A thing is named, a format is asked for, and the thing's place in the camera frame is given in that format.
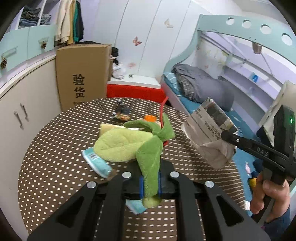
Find black clothes heap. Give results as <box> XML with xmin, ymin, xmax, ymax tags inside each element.
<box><xmin>110</xmin><ymin>46</ymin><xmax>120</xmax><ymax>65</ymax></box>

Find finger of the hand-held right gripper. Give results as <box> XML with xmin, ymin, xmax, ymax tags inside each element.
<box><xmin>220</xmin><ymin>131</ymin><xmax>254</xmax><ymax>149</ymax></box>

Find grey plaid blanket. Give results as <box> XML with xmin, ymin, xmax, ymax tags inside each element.
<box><xmin>179</xmin><ymin>75</ymin><xmax>197</xmax><ymax>101</ymax></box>

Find newspaper bag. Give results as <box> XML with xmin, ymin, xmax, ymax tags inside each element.
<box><xmin>180</xmin><ymin>97</ymin><xmax>239</xmax><ymax>170</ymax></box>

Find green hanging garment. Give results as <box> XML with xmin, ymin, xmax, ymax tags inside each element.
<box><xmin>73</xmin><ymin>0</ymin><xmax>80</xmax><ymax>43</ymax></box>

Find green plush leaf toy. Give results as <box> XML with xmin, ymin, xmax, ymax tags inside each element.
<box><xmin>93</xmin><ymin>113</ymin><xmax>176</xmax><ymax>209</ymax></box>

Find lilac stair shelf cabinet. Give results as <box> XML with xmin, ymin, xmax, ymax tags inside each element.
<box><xmin>0</xmin><ymin>0</ymin><xmax>59</xmax><ymax>73</ymax></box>

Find white crumpled bag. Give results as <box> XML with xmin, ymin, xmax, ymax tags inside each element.
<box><xmin>112</xmin><ymin>66</ymin><xmax>127</xmax><ymax>79</ymax></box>

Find teal bunk bed frame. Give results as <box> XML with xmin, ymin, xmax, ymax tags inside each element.
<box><xmin>161</xmin><ymin>14</ymin><xmax>296</xmax><ymax>121</ymax></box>

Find large cardboard box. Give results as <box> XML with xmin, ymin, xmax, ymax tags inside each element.
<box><xmin>56</xmin><ymin>44</ymin><xmax>114</xmax><ymax>112</ymax></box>

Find teal packet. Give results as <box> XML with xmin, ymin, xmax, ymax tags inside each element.
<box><xmin>81</xmin><ymin>148</ymin><xmax>116</xmax><ymax>179</ymax></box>

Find dark hanging garment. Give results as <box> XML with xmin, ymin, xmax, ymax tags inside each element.
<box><xmin>76</xmin><ymin>2</ymin><xmax>84</xmax><ymax>42</ymax></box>

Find yellow object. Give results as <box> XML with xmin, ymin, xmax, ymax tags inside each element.
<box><xmin>248</xmin><ymin>178</ymin><xmax>258</xmax><ymax>193</ymax></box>

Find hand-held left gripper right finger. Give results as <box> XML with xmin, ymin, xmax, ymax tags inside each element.
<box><xmin>158</xmin><ymin>161</ymin><xmax>271</xmax><ymax>241</ymax></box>

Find cream hanging jacket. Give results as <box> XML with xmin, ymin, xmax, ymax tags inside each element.
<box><xmin>55</xmin><ymin>0</ymin><xmax>75</xmax><ymax>44</ymax></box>

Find grey duvet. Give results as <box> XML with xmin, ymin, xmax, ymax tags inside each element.
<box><xmin>173</xmin><ymin>64</ymin><xmax>235</xmax><ymax>111</ymax></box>

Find round polka-dot table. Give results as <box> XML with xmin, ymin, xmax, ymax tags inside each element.
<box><xmin>17</xmin><ymin>97</ymin><xmax>246</xmax><ymax>241</ymax></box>

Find teal fish-print bed sheet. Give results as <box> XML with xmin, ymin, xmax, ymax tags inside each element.
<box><xmin>163</xmin><ymin>79</ymin><xmax>264</xmax><ymax>186</ymax></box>

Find blue packet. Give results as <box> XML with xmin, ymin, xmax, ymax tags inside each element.
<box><xmin>126</xmin><ymin>199</ymin><xmax>148</xmax><ymax>215</ymax></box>

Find red cord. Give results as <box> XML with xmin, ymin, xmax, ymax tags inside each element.
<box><xmin>159</xmin><ymin>97</ymin><xmax>171</xmax><ymax>147</ymax></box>

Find person's right hand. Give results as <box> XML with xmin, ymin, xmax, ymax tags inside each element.
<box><xmin>250</xmin><ymin>173</ymin><xmax>290</xmax><ymax>219</ymax></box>

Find white wardrobe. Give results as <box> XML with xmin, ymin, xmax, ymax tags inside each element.
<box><xmin>102</xmin><ymin>0</ymin><xmax>202</xmax><ymax>82</ymax></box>

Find lilac bed shelf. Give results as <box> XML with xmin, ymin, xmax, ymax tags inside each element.
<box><xmin>219</xmin><ymin>62</ymin><xmax>285</xmax><ymax>112</ymax></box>

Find person's right forearm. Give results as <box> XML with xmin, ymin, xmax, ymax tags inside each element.
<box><xmin>259</xmin><ymin>207</ymin><xmax>292</xmax><ymax>241</ymax></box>

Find red bench with white top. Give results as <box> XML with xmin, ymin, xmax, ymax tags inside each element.
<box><xmin>107</xmin><ymin>75</ymin><xmax>165</xmax><ymax>104</ymax></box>

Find folded dark clothes stack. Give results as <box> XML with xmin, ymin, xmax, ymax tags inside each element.
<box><xmin>18</xmin><ymin>6</ymin><xmax>41</xmax><ymax>28</ymax></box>

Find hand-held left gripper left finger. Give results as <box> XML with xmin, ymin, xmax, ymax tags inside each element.
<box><xmin>26</xmin><ymin>171</ymin><xmax>145</xmax><ymax>241</ymax></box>

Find white low cabinet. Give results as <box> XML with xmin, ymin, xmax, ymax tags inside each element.
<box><xmin>0</xmin><ymin>50</ymin><xmax>63</xmax><ymax>232</ymax></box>

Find blue checked pillow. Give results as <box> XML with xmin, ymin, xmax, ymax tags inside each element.
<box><xmin>162</xmin><ymin>72</ymin><xmax>183</xmax><ymax>97</ymax></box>

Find folded blue jeans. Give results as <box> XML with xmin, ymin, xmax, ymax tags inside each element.
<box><xmin>40</xmin><ymin>13</ymin><xmax>52</xmax><ymax>25</ymax></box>

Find mustard hanging garment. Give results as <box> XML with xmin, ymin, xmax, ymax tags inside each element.
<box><xmin>69</xmin><ymin>0</ymin><xmax>77</xmax><ymax>44</ymax></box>

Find dark crumpled wrapper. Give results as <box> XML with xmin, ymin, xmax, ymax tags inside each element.
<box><xmin>112</xmin><ymin>100</ymin><xmax>132</xmax><ymax>121</ymax></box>

